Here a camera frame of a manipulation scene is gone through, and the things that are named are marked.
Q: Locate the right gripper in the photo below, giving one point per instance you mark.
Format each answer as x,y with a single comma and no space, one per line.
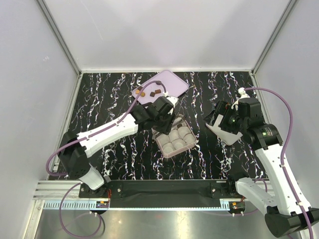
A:
224,108

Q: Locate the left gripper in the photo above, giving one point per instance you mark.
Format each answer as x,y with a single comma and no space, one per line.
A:
166,129

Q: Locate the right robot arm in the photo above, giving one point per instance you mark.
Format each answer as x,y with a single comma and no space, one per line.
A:
287,211

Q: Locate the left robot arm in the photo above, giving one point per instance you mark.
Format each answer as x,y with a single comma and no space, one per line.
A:
76,149

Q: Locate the pink chocolate tin box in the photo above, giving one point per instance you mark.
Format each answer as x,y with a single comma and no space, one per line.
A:
176,142

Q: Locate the silver tin lid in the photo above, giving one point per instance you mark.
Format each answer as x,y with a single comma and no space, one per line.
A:
226,137

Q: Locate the lilac plastic tray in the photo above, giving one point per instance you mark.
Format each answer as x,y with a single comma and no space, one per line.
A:
174,85

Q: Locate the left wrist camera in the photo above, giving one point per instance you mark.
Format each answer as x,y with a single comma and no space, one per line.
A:
173,100

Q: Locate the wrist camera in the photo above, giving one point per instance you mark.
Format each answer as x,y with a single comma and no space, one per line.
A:
173,100
243,95

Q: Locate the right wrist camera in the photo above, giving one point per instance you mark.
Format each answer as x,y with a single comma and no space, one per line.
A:
243,95

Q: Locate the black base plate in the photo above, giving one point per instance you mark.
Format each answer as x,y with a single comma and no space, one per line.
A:
163,194

